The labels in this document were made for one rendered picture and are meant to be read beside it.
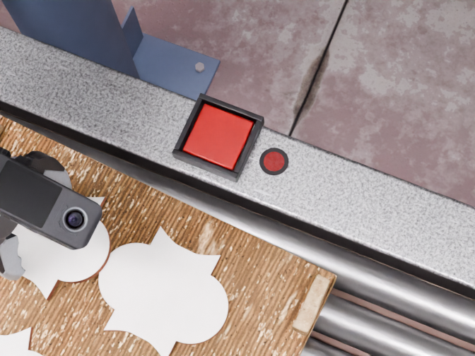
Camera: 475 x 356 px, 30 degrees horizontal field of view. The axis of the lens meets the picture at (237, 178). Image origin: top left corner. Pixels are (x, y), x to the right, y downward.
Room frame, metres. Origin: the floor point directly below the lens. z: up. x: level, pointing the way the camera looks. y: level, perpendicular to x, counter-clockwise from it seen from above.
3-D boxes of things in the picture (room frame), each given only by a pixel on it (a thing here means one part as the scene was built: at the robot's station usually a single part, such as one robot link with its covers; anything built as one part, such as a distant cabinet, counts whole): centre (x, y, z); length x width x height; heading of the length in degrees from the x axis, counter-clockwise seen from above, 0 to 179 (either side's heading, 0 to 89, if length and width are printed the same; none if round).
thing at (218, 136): (0.35, 0.01, 0.92); 0.06 x 0.06 x 0.01; 58
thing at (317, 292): (0.15, -0.05, 0.95); 0.06 x 0.02 x 0.03; 144
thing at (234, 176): (0.35, 0.01, 0.92); 0.08 x 0.08 x 0.02; 58
